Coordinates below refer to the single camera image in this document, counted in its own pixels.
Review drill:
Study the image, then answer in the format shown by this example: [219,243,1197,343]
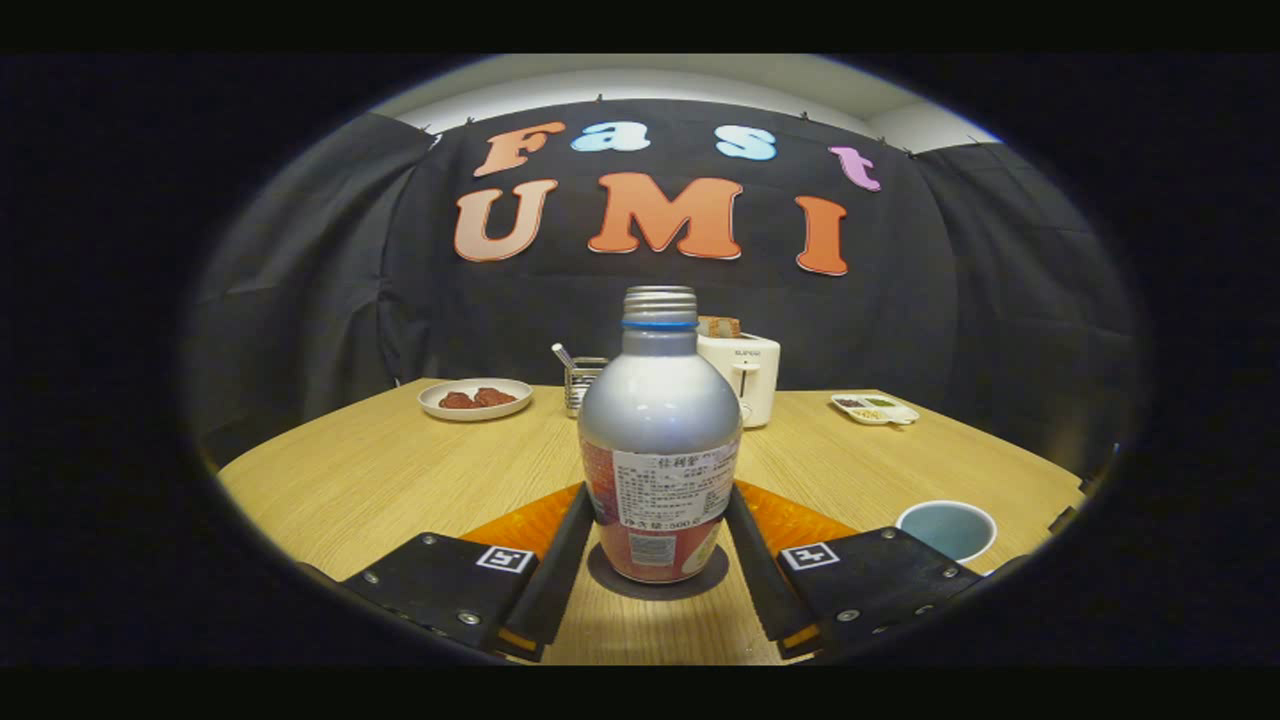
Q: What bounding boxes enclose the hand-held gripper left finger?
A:
[340,482,596,663]

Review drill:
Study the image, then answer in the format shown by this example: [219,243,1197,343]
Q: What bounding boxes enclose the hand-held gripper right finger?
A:
[725,480,986,661]

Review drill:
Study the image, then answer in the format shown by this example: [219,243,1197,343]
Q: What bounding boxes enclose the dark brown round coaster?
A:
[586,542,730,602]

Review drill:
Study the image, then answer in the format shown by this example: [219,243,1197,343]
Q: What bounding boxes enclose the white cup blue inside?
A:
[895,500,999,564]

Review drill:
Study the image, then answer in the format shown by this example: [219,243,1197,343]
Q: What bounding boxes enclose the silver juice bottle red label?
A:
[578,286,743,585]

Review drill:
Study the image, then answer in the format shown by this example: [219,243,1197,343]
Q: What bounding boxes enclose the round white plate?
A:
[418,377,534,422]

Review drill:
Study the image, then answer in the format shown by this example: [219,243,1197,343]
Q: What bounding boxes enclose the dark red food pieces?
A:
[438,387,519,410]

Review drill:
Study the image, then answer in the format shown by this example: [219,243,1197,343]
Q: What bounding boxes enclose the white toaster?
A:
[697,332,782,430]

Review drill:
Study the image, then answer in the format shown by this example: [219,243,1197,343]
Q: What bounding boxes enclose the wooden table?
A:
[217,377,1086,666]

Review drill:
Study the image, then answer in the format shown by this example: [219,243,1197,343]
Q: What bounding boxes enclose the white divided sauce tray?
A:
[830,393,920,427]

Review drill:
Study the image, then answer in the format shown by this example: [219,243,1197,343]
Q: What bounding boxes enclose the black backdrop cloth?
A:
[185,98,1141,471]

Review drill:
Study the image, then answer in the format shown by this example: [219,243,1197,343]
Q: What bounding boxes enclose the metal wire cutlery holder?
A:
[563,356,611,419]

